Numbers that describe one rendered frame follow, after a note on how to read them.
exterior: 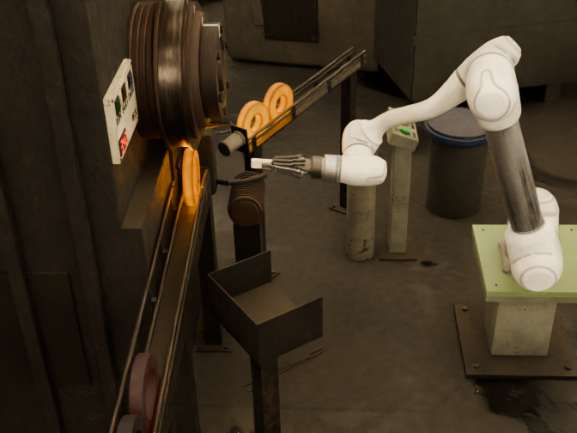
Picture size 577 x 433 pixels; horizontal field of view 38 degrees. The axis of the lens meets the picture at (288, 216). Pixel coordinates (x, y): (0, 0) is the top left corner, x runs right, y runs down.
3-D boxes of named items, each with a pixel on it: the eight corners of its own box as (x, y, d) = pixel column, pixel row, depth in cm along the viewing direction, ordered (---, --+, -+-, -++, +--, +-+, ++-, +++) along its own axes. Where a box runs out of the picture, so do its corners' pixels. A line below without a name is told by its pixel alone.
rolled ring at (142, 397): (152, 336, 199) (138, 336, 199) (139, 397, 184) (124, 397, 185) (161, 388, 210) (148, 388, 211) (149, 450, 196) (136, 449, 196)
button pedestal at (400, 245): (379, 264, 355) (385, 133, 322) (376, 232, 375) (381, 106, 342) (417, 264, 354) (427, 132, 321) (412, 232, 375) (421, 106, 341)
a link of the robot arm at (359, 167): (338, 191, 279) (338, 167, 289) (385, 194, 279) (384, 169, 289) (341, 166, 272) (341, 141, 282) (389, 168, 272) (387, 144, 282)
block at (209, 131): (185, 196, 297) (179, 135, 284) (188, 185, 304) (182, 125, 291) (215, 196, 296) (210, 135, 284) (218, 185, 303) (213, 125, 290)
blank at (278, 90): (259, 93, 314) (267, 95, 312) (284, 75, 323) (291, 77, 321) (264, 129, 323) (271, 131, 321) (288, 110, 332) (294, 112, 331)
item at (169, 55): (167, 179, 243) (149, 21, 218) (189, 108, 283) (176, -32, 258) (190, 179, 243) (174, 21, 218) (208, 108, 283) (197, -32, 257)
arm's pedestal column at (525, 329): (556, 308, 328) (569, 242, 311) (581, 381, 294) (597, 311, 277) (452, 307, 330) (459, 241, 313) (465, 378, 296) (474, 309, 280)
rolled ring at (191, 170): (197, 137, 273) (186, 137, 273) (191, 165, 257) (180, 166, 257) (201, 186, 283) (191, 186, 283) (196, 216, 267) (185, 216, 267)
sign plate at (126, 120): (112, 164, 214) (102, 99, 204) (131, 118, 236) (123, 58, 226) (121, 164, 214) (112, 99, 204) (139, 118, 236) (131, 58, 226)
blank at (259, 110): (233, 112, 304) (240, 114, 302) (259, 93, 314) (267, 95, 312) (239, 148, 314) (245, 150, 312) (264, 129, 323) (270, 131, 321)
